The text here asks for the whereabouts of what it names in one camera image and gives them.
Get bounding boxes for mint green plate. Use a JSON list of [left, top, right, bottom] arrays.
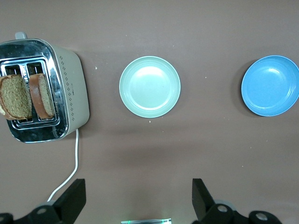
[[119, 56, 182, 118]]

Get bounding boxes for white toaster power cable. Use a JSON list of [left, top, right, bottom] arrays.
[[47, 128, 79, 203]]

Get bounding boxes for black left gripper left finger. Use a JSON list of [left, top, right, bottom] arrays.
[[0, 178, 87, 224]]

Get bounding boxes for blue plate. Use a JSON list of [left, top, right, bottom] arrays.
[[241, 55, 299, 117]]

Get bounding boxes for brown bread slice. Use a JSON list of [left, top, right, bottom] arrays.
[[0, 74, 33, 121], [28, 73, 56, 119]]

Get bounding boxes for beige chrome two-slot toaster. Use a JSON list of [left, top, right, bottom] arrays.
[[0, 32, 91, 143]]

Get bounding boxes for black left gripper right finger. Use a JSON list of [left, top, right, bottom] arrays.
[[192, 178, 281, 224]]

